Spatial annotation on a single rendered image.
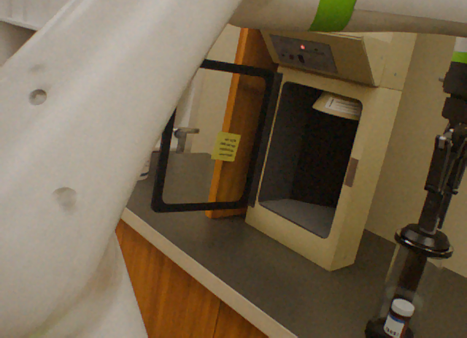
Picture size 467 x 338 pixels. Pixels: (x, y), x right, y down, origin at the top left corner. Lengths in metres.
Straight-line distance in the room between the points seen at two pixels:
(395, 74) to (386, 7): 0.56
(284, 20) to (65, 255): 0.42
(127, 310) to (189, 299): 0.80
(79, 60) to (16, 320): 0.14
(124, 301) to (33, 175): 0.20
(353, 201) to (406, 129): 0.46
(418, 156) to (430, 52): 0.32
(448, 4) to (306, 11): 0.18
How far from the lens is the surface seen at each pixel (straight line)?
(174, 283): 1.25
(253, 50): 1.30
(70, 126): 0.25
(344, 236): 1.20
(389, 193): 1.59
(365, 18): 0.61
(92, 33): 0.28
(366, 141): 1.13
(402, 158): 1.57
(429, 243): 0.89
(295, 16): 0.58
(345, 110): 1.20
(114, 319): 0.40
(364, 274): 1.27
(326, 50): 1.11
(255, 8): 0.56
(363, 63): 1.07
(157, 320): 1.35
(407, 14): 0.63
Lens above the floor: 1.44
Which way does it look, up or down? 15 degrees down
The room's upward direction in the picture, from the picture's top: 11 degrees clockwise
